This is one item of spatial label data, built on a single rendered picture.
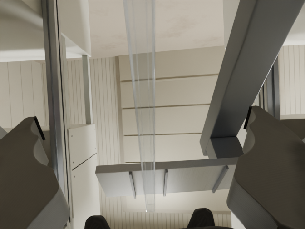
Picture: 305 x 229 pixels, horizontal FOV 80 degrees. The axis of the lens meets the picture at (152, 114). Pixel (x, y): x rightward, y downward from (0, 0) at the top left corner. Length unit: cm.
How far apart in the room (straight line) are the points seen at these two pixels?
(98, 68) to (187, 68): 151
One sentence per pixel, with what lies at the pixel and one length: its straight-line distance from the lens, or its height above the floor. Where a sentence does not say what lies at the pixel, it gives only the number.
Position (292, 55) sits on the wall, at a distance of 356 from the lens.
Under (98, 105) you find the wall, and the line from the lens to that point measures 332.
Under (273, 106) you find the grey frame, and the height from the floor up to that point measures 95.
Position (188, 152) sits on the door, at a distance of 306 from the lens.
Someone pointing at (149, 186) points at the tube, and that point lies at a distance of 23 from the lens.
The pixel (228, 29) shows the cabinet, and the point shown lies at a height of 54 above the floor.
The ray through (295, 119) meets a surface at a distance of 90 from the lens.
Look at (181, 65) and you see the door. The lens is 306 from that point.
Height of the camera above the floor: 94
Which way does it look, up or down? 1 degrees up
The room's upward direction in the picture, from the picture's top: 177 degrees clockwise
